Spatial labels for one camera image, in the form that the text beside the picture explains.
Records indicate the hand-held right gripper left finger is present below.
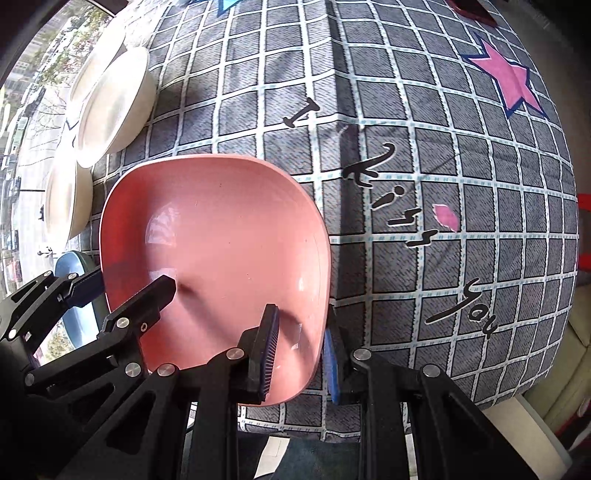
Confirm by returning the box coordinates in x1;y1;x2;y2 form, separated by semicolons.
60;304;280;480

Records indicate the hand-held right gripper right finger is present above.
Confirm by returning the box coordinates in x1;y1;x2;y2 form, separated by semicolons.
323;318;541;480

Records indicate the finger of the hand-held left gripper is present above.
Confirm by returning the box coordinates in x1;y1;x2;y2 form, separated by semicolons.
23;275;177;403
0;270;105;343

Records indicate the pink plate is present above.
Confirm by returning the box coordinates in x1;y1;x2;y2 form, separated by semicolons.
99;154;332;407

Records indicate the white bowl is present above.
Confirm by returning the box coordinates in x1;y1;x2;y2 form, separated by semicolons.
67;21;128;121
76;46;158;168
44;154;94;241

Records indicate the blue plate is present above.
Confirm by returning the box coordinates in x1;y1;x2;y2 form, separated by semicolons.
54;251;110;357

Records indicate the dark cloth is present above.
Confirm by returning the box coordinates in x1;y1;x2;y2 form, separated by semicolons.
238;433;363;480

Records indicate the grey checked printed blanket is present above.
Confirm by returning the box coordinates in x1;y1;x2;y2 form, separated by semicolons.
69;0;581;444

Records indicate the white round container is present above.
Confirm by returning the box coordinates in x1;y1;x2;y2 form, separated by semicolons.
478;394;573;480

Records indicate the cream sofa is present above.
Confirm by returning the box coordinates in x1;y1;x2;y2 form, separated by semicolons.
522;277;591;462

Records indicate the red cloth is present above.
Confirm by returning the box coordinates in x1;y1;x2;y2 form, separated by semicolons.
577;194;591;278

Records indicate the dark red object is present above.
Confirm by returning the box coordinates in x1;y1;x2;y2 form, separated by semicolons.
445;0;498;27

